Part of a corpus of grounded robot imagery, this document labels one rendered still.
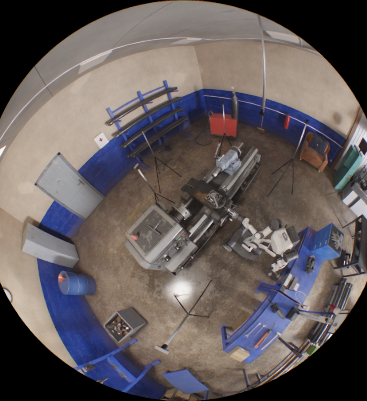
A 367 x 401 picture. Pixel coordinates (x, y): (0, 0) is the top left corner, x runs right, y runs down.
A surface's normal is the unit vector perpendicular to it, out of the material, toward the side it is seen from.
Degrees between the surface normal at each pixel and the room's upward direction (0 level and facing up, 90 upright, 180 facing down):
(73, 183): 90
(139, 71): 90
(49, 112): 90
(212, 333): 0
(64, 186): 90
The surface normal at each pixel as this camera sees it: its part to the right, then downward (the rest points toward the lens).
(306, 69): -0.67, 0.70
